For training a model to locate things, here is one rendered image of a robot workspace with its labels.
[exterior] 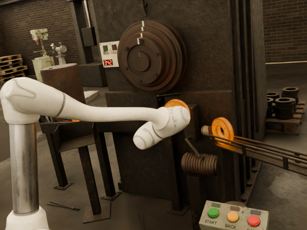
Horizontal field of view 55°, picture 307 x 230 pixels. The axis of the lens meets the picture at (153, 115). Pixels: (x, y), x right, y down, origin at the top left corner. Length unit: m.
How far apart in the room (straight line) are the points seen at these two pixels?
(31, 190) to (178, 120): 0.66
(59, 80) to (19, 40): 8.10
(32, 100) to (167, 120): 0.53
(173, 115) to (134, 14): 1.01
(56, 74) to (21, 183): 3.41
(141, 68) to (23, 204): 1.00
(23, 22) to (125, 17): 10.30
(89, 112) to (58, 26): 9.89
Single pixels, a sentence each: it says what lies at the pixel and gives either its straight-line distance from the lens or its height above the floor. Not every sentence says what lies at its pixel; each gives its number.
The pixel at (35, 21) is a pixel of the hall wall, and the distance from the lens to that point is 11.79.
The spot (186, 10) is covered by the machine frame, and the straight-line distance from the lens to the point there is 1.91.
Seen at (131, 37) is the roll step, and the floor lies 1.26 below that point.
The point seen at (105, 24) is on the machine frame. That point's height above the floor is 1.36.
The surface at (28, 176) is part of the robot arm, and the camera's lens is 1.30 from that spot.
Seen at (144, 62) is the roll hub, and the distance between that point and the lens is 1.79.
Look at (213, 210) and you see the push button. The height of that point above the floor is 0.61.
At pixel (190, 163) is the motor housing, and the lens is 1.80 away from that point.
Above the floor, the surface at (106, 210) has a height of 0.01.
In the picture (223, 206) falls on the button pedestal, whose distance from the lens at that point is 1.23.
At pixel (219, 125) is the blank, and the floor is 0.75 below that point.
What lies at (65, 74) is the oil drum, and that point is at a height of 0.78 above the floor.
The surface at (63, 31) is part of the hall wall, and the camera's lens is 10.86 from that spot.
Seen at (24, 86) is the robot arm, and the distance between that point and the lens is 1.08.
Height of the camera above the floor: 1.33
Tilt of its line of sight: 17 degrees down
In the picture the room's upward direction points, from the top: 8 degrees counter-clockwise
